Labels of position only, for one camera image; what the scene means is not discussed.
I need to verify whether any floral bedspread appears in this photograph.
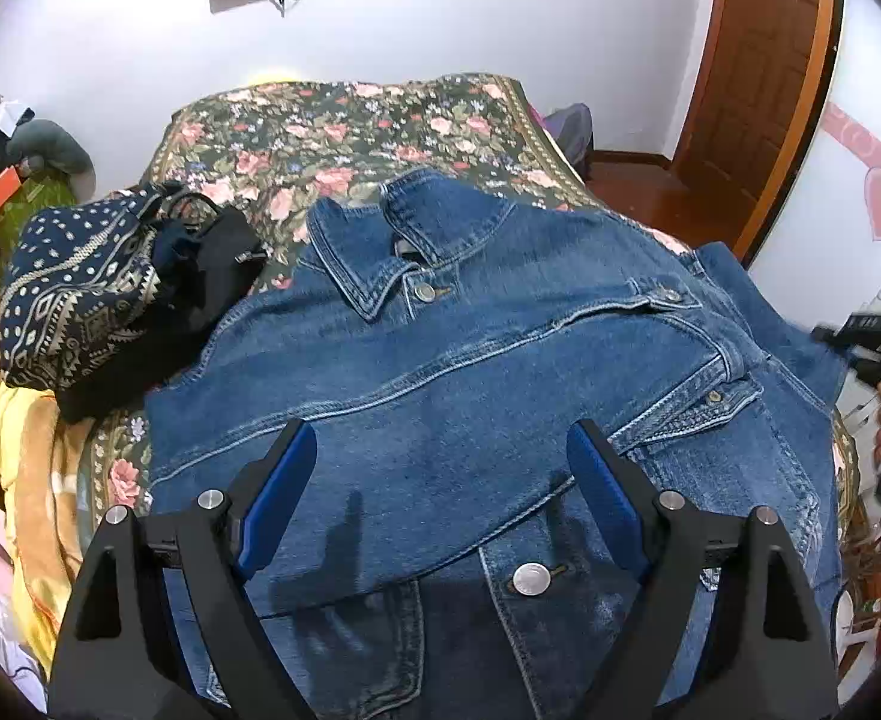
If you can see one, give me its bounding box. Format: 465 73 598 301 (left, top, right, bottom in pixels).
76 73 862 541

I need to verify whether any blue denim jacket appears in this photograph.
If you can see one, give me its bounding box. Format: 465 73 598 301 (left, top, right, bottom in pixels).
144 167 850 720

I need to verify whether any brown wooden door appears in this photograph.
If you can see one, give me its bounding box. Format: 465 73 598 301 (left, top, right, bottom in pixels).
673 0 847 263

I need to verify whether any green cloth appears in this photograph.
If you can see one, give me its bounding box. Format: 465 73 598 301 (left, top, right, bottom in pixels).
0 176 77 293

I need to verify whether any yellow blanket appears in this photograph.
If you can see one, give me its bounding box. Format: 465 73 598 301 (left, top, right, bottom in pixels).
0 382 92 676

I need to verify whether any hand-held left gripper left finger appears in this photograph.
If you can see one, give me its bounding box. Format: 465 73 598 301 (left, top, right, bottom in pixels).
49 418 319 720

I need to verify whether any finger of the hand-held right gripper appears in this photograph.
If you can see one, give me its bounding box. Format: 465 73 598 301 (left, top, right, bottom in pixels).
811 326 862 357

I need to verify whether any grey pillow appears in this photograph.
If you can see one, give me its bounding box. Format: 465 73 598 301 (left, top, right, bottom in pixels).
7 120 98 192

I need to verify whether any black handbag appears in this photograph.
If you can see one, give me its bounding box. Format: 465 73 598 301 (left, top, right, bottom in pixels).
58 191 265 425

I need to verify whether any navy patterned garment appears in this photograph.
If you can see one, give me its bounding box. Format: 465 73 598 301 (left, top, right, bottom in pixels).
0 181 187 391

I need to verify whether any purple cloth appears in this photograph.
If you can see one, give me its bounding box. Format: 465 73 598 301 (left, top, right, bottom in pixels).
541 103 595 173

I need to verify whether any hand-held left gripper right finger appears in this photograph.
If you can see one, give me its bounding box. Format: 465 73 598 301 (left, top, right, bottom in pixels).
567 418 839 720

